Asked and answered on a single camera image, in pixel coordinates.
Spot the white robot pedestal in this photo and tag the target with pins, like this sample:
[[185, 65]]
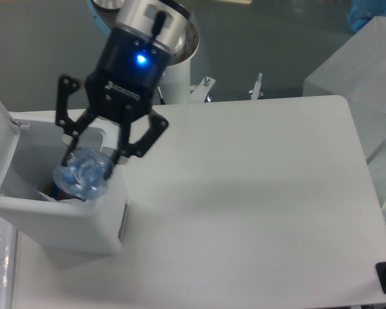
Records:
[[174, 86]]

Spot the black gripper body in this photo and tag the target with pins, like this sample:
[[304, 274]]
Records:
[[121, 87]]

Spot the clear plastic water bottle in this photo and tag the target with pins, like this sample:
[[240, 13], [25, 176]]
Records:
[[83, 175]]

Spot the blue plastic bag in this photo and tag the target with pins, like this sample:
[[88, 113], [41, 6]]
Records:
[[361, 12]]

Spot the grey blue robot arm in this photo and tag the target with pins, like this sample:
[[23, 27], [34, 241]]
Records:
[[138, 17]]

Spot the blue orange snack packet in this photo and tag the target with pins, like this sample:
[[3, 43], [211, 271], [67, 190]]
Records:
[[53, 191]]

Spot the white pedestal base frame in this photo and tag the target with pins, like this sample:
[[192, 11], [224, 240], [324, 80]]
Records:
[[204, 91]]

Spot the translucent plastic box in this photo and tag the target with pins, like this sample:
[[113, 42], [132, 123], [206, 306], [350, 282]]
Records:
[[357, 72]]

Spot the white trash can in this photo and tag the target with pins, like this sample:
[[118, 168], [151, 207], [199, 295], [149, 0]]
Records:
[[30, 148]]

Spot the paper sheet in plastic sleeve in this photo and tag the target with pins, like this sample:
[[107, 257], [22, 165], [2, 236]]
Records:
[[8, 240]]

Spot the white paper wrapper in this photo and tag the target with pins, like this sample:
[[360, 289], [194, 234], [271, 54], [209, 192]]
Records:
[[69, 200]]

